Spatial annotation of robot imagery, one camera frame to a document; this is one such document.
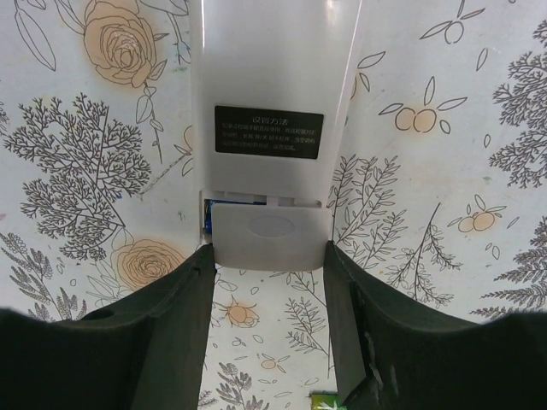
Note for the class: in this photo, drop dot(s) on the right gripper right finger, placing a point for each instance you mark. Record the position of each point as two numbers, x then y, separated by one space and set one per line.
392 352

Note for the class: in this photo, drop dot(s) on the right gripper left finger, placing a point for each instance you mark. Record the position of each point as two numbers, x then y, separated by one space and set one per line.
145 351

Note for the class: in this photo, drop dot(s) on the white battery cover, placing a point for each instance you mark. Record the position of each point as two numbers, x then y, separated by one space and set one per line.
264 238

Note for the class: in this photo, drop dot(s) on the white red remote control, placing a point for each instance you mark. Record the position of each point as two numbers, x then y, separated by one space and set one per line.
270 86

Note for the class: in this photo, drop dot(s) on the green battery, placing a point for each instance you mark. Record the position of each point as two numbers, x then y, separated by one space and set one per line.
326 401

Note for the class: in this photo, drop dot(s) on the floral table mat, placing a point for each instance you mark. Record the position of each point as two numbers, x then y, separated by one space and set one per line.
438 187

